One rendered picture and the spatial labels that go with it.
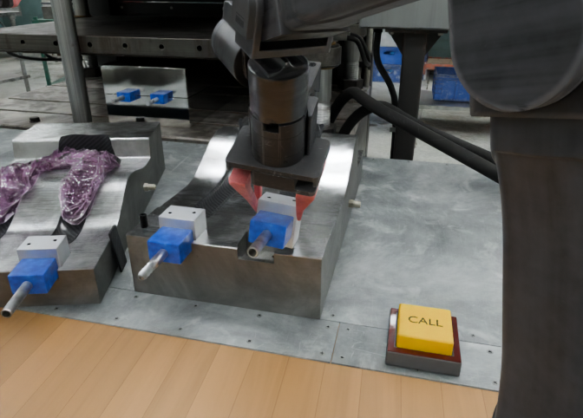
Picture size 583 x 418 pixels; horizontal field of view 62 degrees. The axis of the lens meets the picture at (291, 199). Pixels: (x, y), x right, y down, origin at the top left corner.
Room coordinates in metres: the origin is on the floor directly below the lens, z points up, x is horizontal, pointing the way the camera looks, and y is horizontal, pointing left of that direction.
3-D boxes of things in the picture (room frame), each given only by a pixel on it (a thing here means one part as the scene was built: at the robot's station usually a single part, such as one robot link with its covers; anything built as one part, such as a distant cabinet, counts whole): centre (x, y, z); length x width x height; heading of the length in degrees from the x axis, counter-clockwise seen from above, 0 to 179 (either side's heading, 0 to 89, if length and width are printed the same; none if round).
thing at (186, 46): (1.76, 0.39, 0.96); 1.29 x 0.83 x 0.18; 76
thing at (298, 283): (0.77, 0.03, 0.87); 0.50 x 0.26 x 0.14; 166
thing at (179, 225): (0.52, 0.15, 0.89); 0.13 x 0.05 x 0.05; 166
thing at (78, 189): (0.76, 0.39, 0.90); 0.26 x 0.18 x 0.08; 4
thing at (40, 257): (0.50, 0.32, 0.86); 0.13 x 0.05 x 0.05; 4
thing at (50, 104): (1.76, 0.40, 0.76); 1.30 x 0.84 x 0.07; 76
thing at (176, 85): (1.67, 0.37, 0.87); 0.50 x 0.27 x 0.17; 166
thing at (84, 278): (0.77, 0.40, 0.86); 0.50 x 0.26 x 0.11; 4
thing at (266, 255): (0.53, 0.04, 0.87); 0.05 x 0.05 x 0.04; 76
